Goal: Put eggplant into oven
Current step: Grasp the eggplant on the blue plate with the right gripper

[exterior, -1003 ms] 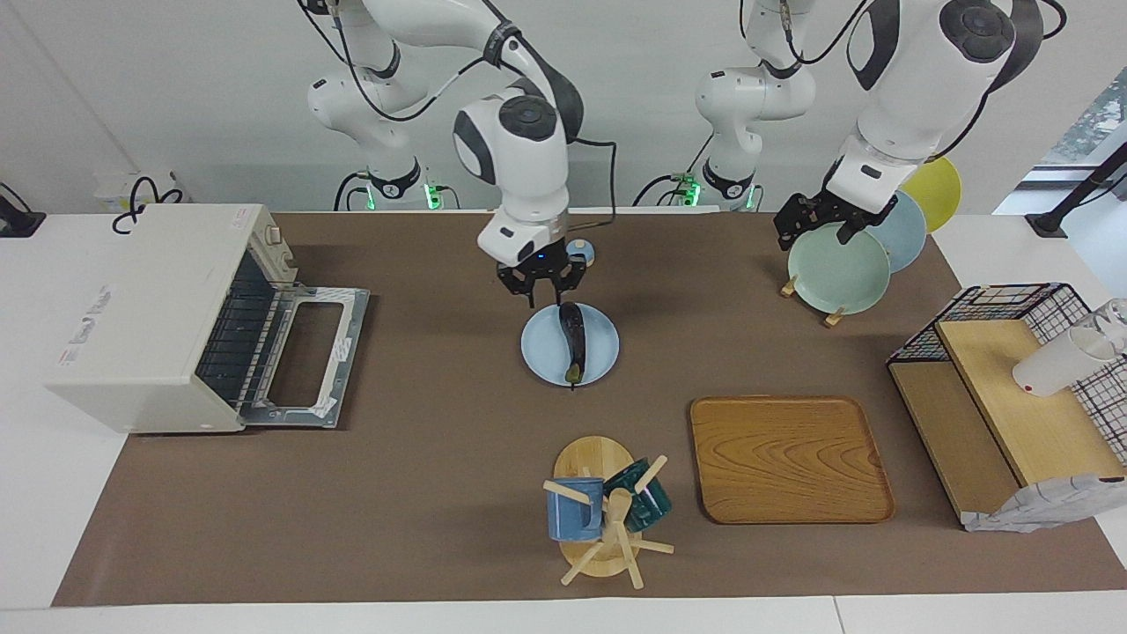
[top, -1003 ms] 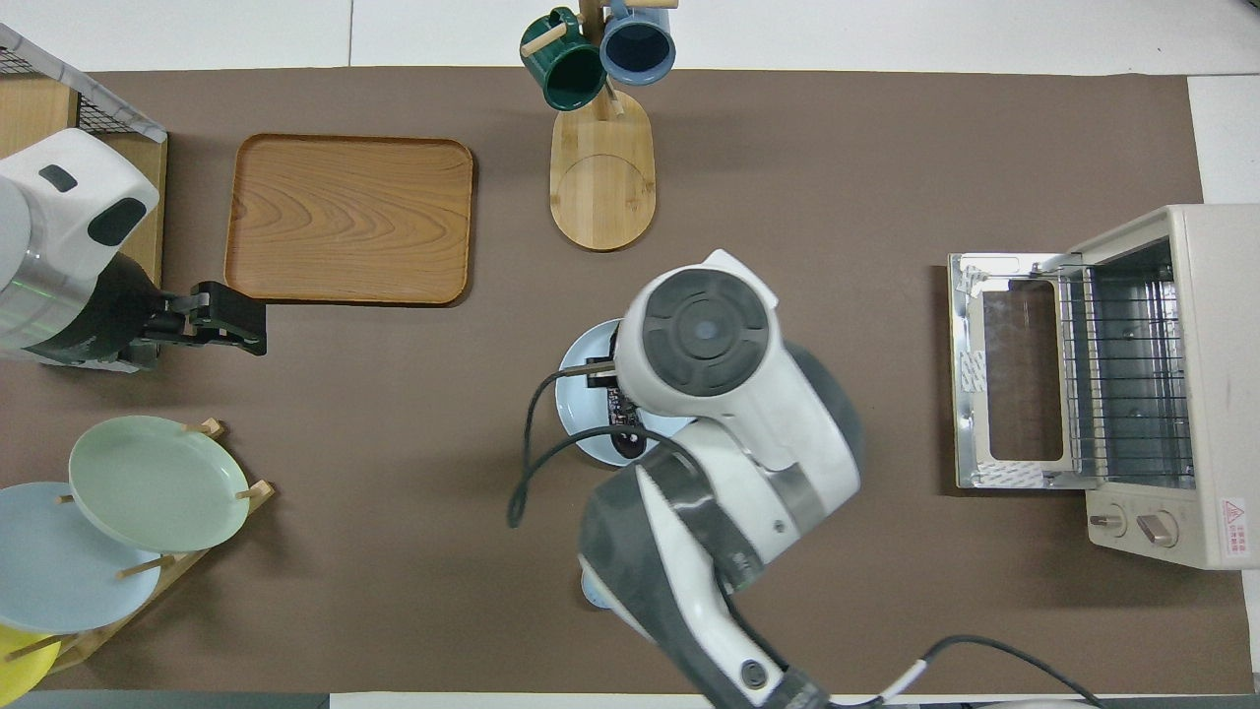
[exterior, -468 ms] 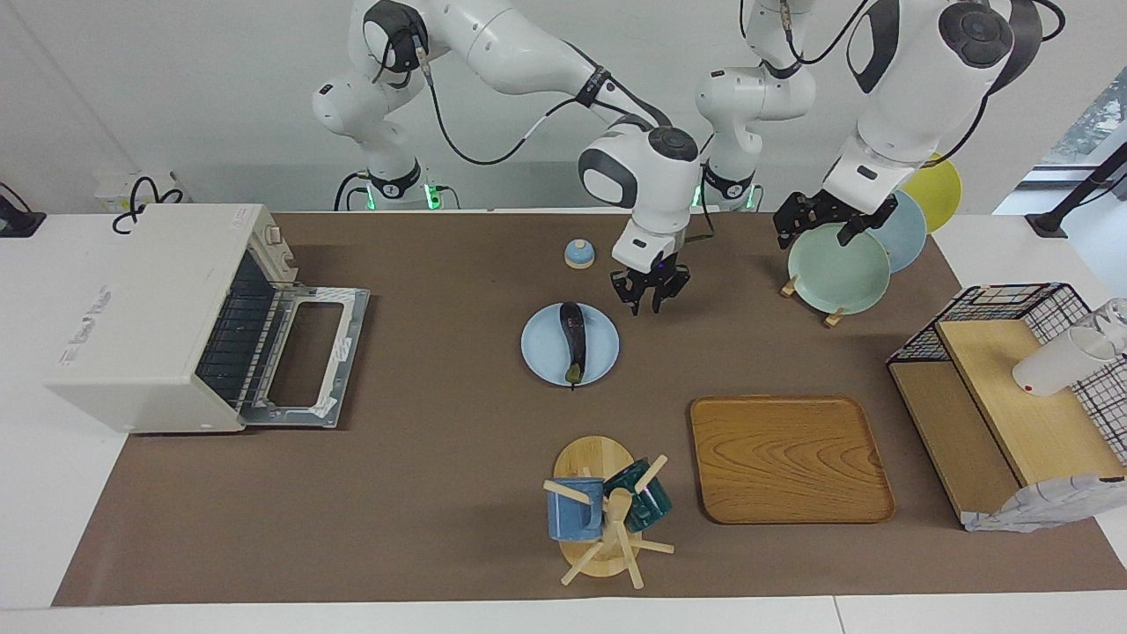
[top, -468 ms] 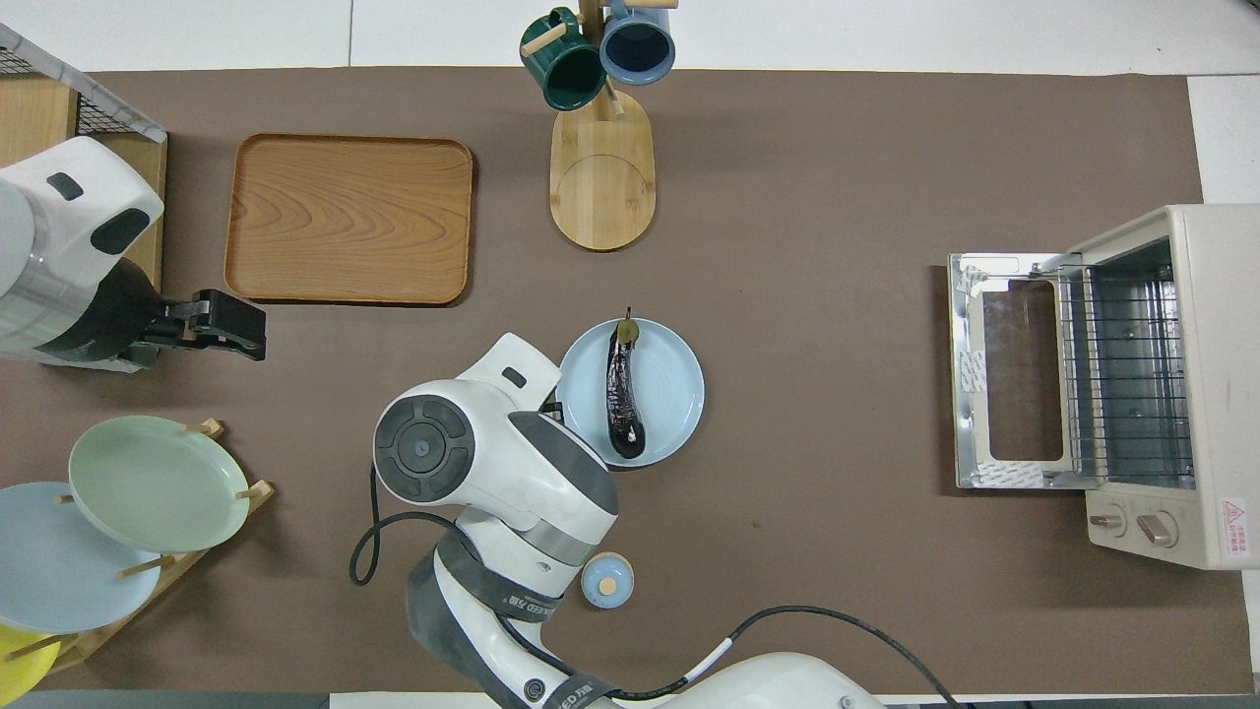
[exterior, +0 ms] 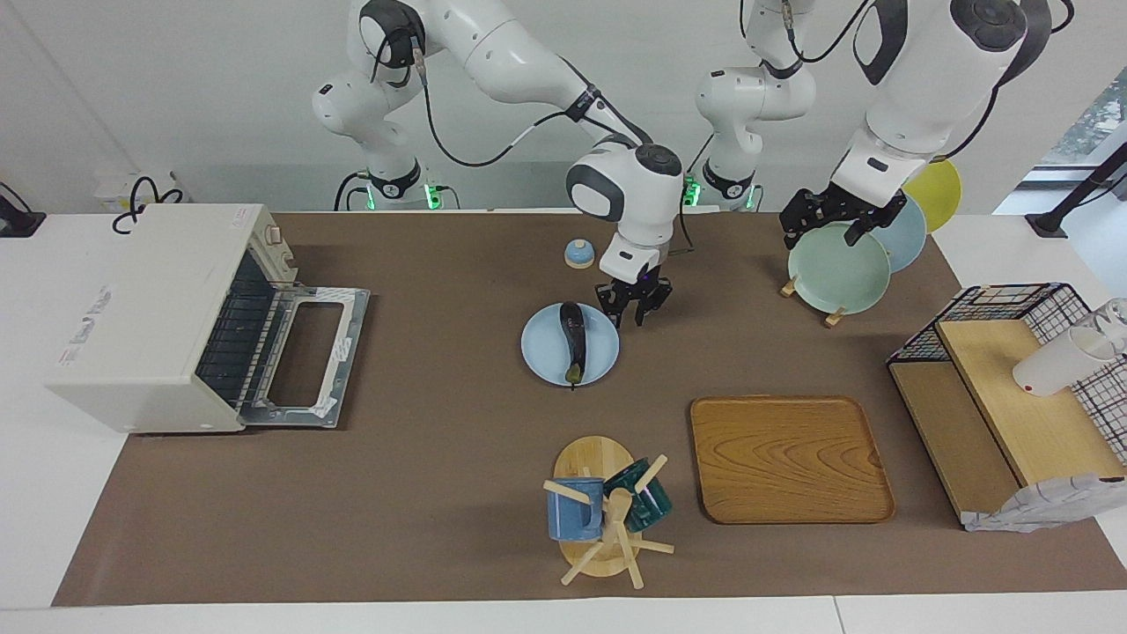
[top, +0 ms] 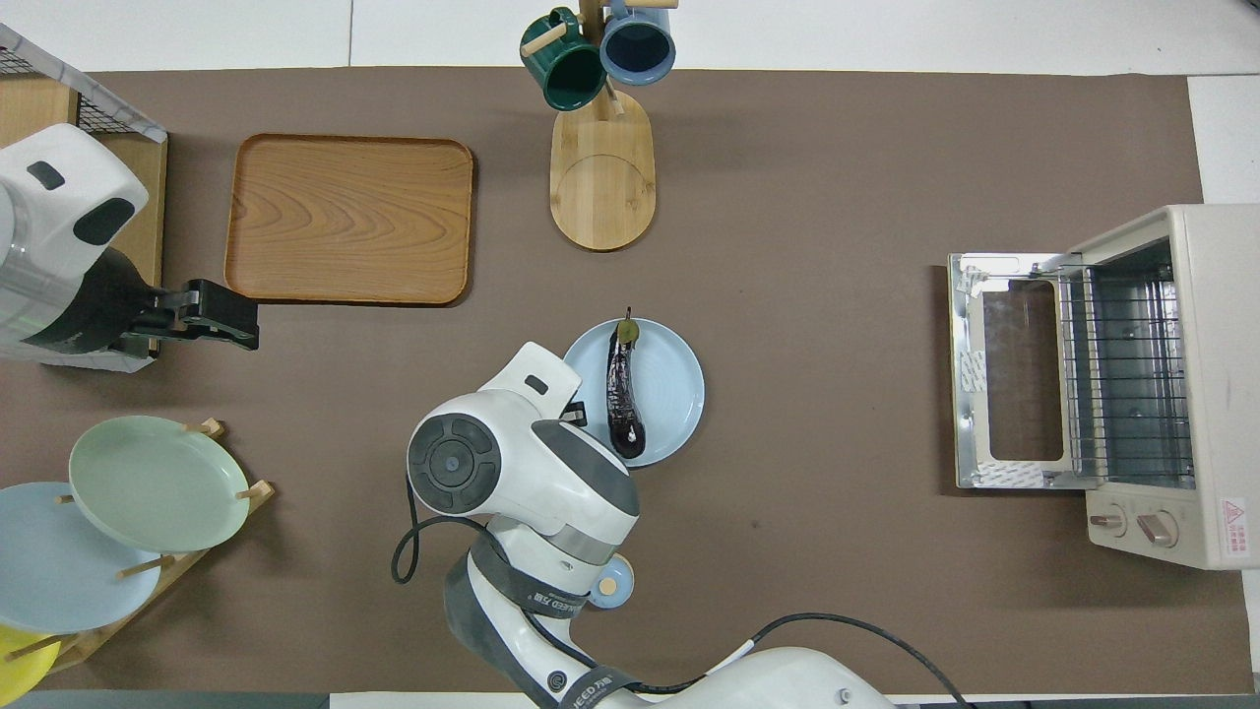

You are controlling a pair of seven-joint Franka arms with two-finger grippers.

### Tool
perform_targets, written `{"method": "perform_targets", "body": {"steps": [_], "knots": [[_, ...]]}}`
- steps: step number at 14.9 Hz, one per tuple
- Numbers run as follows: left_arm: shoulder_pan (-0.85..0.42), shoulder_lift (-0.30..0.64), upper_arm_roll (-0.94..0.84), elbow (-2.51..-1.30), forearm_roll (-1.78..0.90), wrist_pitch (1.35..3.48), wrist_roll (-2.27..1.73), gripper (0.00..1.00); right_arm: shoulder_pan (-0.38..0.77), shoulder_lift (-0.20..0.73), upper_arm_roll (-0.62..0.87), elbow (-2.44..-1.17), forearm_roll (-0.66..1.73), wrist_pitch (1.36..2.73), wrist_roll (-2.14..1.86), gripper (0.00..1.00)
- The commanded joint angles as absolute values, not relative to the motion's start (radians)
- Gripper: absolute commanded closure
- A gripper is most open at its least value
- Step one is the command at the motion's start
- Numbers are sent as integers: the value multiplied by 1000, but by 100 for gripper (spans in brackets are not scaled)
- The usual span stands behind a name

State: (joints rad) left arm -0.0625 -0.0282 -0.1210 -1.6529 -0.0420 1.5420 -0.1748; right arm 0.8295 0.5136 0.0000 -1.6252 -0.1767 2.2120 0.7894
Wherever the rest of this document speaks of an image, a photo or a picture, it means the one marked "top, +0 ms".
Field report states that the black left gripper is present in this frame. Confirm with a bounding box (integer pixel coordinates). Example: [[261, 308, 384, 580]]
[[122, 279, 262, 353]]

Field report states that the dark purple eggplant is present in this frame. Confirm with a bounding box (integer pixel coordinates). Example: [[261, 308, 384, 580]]
[[605, 308, 648, 461]]

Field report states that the glass oven door with handle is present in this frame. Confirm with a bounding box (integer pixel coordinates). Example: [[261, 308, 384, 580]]
[[948, 252, 1084, 490]]

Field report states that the cream toaster oven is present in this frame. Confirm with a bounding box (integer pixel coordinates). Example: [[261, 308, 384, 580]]
[[948, 204, 1260, 572]]

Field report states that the wooden serving tray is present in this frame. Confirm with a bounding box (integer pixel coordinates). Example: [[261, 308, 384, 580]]
[[224, 134, 475, 306]]

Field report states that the pale green plate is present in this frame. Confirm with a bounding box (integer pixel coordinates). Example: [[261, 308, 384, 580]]
[[68, 415, 251, 553]]

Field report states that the wooden plate rack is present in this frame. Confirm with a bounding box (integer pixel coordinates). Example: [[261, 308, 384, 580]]
[[0, 419, 277, 676]]

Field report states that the wooden mug tree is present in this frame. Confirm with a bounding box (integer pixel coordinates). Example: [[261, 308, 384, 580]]
[[520, 0, 680, 252]]

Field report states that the brown table mat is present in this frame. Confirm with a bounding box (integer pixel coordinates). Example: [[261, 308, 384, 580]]
[[0, 67, 1256, 695]]

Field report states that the light blue racked plate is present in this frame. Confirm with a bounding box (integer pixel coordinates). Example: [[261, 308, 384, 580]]
[[0, 481, 163, 635]]

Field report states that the dark green mug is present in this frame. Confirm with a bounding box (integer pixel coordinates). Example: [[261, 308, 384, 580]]
[[520, 8, 607, 112]]

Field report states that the blue mug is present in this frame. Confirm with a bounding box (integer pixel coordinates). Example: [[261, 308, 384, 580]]
[[599, 0, 677, 87]]

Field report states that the yellow plate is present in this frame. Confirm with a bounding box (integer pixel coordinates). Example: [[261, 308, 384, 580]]
[[0, 623, 62, 708]]

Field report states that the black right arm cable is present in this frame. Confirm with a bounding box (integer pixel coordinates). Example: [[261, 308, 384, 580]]
[[391, 473, 977, 709]]

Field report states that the black wire basket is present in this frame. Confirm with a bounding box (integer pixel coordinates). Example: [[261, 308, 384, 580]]
[[0, 44, 134, 137]]

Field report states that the metal wire oven rack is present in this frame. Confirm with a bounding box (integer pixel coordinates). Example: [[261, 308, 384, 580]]
[[1058, 264, 1197, 485]]

